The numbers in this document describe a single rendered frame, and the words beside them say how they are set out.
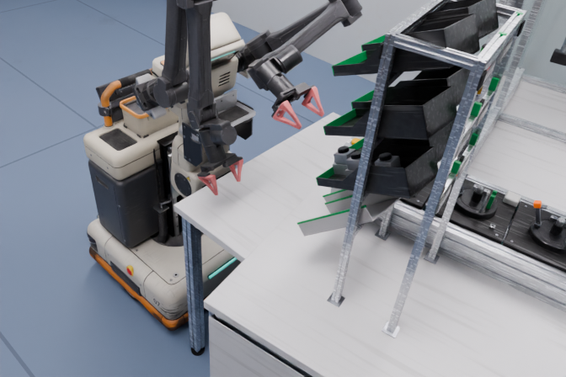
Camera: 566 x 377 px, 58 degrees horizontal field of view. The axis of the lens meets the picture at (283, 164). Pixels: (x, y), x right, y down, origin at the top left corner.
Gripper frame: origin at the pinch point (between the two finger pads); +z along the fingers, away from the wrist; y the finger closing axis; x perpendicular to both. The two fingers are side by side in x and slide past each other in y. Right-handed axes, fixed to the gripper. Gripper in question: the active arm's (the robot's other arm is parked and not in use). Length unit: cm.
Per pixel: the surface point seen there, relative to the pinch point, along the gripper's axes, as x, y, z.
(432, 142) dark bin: -17.2, 8.1, 26.2
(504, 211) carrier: 11, 50, 56
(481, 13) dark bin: -45.7, 11.8, 13.6
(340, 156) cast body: 0.1, -0.7, 12.9
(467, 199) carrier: 14, 43, 45
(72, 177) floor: 194, 13, -108
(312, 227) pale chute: 20.5, -7.3, 21.3
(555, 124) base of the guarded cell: 24, 142, 52
